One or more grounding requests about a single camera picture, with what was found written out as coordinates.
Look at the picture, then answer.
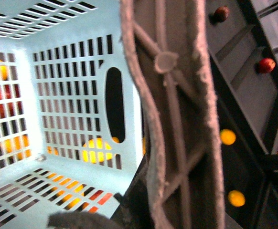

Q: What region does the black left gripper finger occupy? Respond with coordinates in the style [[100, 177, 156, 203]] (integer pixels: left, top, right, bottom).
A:
[[47, 211, 120, 229]]

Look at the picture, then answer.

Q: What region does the light blue plastic basket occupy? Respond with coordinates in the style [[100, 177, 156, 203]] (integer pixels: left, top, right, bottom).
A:
[[0, 0, 143, 229]]

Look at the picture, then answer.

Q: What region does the grey basket handle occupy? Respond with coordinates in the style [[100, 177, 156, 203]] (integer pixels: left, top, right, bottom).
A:
[[120, 0, 225, 229]]

